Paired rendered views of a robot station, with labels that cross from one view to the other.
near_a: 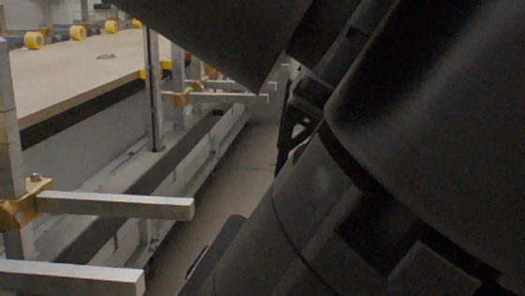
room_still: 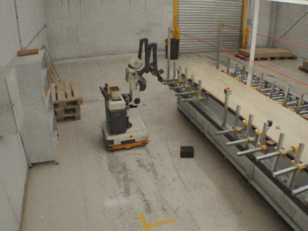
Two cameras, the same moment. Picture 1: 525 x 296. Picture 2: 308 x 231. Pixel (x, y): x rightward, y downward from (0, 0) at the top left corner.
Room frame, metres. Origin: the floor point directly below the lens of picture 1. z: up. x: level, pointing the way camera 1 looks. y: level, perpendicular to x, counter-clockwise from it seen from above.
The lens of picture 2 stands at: (3.86, -1.76, 2.28)
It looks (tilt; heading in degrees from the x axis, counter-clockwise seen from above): 26 degrees down; 155
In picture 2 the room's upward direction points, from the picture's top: straight up
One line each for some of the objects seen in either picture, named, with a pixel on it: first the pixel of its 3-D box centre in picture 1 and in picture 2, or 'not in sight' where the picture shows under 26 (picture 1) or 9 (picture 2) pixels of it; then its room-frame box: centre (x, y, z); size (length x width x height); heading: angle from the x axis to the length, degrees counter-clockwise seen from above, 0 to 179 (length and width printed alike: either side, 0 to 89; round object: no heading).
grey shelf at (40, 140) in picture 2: not in sight; (36, 106); (0.01, -1.89, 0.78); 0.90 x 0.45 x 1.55; 172
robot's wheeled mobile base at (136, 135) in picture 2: not in sight; (124, 132); (0.24, -0.58, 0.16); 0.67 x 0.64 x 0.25; 82
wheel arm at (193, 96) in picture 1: (206, 97); (231, 131); (1.87, 0.19, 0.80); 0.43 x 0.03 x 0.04; 82
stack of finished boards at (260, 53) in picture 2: not in sight; (267, 52); (-3.37, 6.83, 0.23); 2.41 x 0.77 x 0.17; 84
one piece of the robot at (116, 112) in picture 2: not in sight; (116, 109); (0.23, -0.67, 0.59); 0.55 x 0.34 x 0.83; 172
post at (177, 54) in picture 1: (178, 79); (236, 123); (1.84, 0.28, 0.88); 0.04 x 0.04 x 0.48; 82
